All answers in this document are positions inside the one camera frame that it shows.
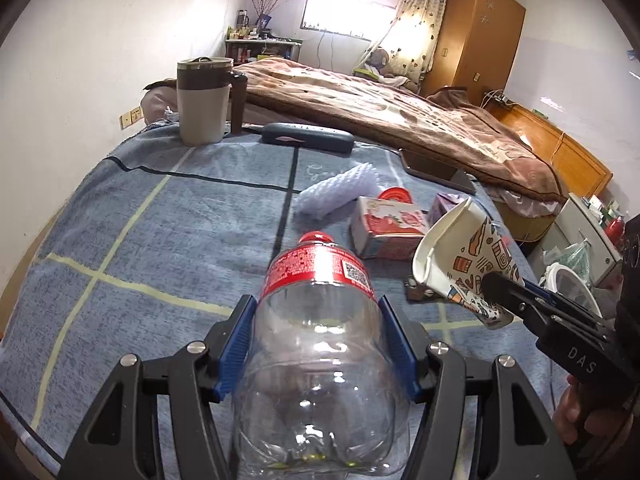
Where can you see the patterned window curtain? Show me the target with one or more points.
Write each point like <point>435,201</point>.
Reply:
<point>415,25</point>

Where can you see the bed mattress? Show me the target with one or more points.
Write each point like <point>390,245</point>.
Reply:
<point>525,220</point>

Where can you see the wall socket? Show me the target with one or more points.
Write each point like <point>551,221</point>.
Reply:
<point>131,119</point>

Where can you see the brown plush toy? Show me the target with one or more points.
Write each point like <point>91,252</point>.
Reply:
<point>380,60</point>

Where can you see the wooden wardrobe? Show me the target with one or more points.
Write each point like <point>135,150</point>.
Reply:
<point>475,40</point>

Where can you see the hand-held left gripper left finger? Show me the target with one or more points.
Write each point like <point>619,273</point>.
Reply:
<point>240,330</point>

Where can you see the printed paper cup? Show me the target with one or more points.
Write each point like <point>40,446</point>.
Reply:
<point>460,255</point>

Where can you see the pink strawberry print carton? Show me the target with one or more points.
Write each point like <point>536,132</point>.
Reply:
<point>385,230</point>

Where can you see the power strip with plugs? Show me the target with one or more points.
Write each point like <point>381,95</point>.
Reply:
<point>496,98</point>

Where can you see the red lid round container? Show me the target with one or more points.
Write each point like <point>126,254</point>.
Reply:
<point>395,195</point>

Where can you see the bright window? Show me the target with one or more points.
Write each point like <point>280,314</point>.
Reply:
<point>345,12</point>

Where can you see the blue checked table cloth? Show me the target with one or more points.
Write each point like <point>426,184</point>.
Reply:
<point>150,240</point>

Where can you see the bed with brown blanket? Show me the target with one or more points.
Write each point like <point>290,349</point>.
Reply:
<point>400,120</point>

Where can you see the green print plastic bag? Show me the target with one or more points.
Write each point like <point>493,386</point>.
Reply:
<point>570,257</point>

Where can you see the clear plastic bottle red label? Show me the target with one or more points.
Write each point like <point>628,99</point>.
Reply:
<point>320,360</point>

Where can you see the white brown lidded mug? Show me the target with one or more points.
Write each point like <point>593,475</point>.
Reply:
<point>202,105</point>

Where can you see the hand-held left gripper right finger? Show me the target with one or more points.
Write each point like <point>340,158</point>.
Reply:
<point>397,340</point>

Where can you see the brown snack wrapper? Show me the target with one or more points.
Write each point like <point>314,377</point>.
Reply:
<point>417,292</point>

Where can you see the vase with dry branches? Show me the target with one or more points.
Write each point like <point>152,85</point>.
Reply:
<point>267,5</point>

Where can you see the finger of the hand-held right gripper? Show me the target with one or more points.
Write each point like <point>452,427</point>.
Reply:
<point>565,307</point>
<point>510,300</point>

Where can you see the white nightstand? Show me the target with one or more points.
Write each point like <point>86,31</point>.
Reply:
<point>585,230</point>

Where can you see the cluttered shelf desk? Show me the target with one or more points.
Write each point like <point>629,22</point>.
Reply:
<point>260,50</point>

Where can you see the dark blue glasses case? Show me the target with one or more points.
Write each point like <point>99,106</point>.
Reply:
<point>310,136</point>

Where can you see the red jar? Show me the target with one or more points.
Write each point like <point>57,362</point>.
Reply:
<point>615,227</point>

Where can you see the person's right hand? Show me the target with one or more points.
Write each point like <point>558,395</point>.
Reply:
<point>572,410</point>

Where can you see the white round trash bin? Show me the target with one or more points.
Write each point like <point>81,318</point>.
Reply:
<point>575,285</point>

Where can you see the black smartphone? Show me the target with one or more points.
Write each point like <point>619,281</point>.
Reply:
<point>435,170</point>

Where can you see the wooden bed headboard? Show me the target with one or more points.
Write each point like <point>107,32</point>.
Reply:
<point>560,150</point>

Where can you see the white foam net sleeve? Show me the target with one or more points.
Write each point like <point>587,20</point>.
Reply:
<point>335,190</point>

